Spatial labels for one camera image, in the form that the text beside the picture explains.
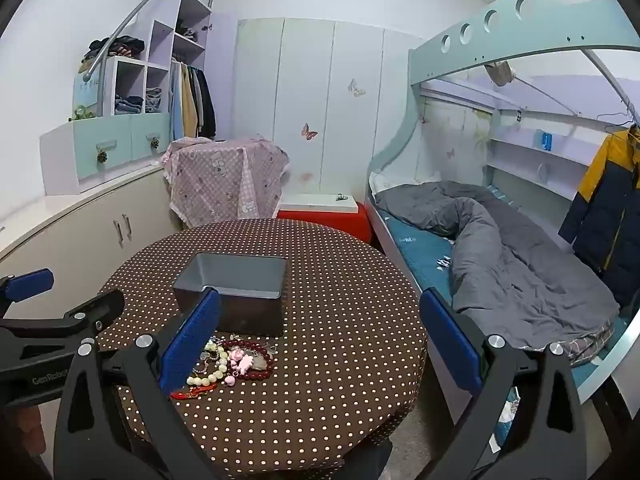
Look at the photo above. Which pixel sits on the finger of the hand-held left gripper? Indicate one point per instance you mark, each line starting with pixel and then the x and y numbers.
pixel 100 305
pixel 30 284

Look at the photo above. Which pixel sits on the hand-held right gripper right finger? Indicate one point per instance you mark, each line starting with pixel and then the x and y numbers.
pixel 450 340

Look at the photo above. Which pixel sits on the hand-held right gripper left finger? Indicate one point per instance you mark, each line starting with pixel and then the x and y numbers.
pixel 192 340

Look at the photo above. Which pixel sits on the pink figure charm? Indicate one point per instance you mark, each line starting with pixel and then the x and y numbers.
pixel 241 364

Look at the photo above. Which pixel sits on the silver metal tin box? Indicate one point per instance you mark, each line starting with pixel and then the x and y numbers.
pixel 235 272

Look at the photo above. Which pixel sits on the white low cabinet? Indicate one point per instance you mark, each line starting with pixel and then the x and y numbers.
pixel 75 240

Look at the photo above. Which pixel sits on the grey duvet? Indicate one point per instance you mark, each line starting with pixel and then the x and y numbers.
pixel 500 270

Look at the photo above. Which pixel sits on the blue bedsheet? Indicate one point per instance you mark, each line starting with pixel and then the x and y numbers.
pixel 425 255

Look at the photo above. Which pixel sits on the plaid bed sheet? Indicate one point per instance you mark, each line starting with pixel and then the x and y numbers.
pixel 590 345

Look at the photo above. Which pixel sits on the red storage box white lid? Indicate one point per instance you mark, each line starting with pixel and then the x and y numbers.
pixel 345 222

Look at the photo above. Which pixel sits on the teal drawer unit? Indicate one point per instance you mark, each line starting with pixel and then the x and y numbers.
pixel 100 140

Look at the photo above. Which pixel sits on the pink checked bear cloth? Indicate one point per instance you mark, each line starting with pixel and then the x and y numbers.
pixel 220 180

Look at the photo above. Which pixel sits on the white pillow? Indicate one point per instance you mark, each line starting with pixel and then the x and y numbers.
pixel 382 181

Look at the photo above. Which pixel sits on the white board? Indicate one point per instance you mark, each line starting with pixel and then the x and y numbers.
pixel 310 202

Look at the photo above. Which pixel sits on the folded jeans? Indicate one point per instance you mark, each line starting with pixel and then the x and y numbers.
pixel 129 105

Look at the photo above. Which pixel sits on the yellow and navy jacket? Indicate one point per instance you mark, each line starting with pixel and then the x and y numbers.
pixel 610 210

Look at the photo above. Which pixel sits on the folded grey clothes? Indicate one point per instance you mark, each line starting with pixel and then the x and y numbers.
pixel 153 100

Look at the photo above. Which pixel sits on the light blue hanging garment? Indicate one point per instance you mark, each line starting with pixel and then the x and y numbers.
pixel 176 100

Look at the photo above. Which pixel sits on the yellow hanging garment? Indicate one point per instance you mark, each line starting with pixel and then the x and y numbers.
pixel 189 105

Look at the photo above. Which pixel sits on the blue cup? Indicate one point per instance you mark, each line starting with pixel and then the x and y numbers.
pixel 545 140

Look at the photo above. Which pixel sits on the black hanging garment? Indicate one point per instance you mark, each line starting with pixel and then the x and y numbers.
pixel 207 105

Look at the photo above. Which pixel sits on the pink butterfly sticker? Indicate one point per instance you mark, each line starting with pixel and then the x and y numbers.
pixel 309 131

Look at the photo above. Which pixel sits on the pile of dark clothes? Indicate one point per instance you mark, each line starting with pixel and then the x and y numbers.
pixel 117 47

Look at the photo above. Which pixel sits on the pale butterfly sticker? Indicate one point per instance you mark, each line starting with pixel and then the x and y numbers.
pixel 356 88

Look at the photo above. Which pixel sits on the purple stair shelf unit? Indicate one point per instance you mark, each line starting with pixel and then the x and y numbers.
pixel 160 40

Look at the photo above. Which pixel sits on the grey hanging cloth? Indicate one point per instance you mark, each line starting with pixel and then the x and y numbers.
pixel 500 72

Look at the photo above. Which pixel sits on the white wardrobe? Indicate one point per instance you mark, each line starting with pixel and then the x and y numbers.
pixel 305 85

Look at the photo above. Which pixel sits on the silver handrail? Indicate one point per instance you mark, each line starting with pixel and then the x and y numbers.
pixel 150 0

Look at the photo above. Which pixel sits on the teal bunk bed frame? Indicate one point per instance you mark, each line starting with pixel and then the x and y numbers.
pixel 500 15

